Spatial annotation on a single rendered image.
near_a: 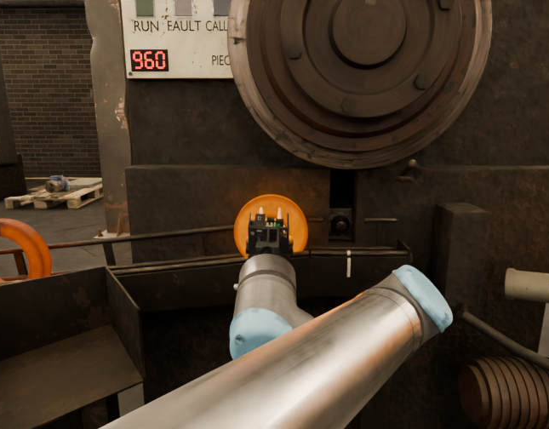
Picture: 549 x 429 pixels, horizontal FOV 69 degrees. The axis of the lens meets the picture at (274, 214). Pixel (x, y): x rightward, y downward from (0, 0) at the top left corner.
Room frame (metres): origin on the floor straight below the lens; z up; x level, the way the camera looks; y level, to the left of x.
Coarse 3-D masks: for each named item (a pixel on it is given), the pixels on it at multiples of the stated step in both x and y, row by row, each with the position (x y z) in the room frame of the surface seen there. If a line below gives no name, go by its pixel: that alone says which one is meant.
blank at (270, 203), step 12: (252, 204) 0.80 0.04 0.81; (264, 204) 0.80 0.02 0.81; (276, 204) 0.80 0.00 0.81; (288, 204) 0.80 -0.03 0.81; (240, 216) 0.80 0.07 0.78; (252, 216) 0.80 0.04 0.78; (276, 216) 0.80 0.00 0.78; (300, 216) 0.80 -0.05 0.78; (240, 228) 0.80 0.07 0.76; (300, 228) 0.80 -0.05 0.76; (240, 240) 0.80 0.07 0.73; (300, 240) 0.80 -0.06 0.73; (240, 252) 0.80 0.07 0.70
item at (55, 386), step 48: (0, 288) 0.59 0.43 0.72; (48, 288) 0.62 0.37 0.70; (96, 288) 0.66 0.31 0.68; (0, 336) 0.58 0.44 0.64; (48, 336) 0.62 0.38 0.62; (96, 336) 0.63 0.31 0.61; (0, 384) 0.52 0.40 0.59; (48, 384) 0.51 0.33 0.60; (96, 384) 0.51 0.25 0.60; (144, 384) 0.51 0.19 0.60
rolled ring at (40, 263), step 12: (0, 228) 0.80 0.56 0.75; (12, 228) 0.80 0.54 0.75; (24, 228) 0.81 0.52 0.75; (12, 240) 0.80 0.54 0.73; (24, 240) 0.80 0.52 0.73; (36, 240) 0.81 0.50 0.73; (36, 252) 0.80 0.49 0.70; (48, 252) 0.82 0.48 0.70; (36, 264) 0.80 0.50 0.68; (48, 264) 0.81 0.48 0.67; (36, 276) 0.80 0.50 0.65; (48, 276) 0.82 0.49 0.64
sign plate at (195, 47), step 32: (128, 0) 0.91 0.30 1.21; (160, 0) 0.91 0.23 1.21; (192, 0) 0.91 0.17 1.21; (128, 32) 0.91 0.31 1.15; (160, 32) 0.91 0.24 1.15; (192, 32) 0.91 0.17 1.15; (224, 32) 0.91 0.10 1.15; (128, 64) 0.91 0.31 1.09; (160, 64) 0.91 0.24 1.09; (192, 64) 0.91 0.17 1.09; (224, 64) 0.91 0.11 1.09
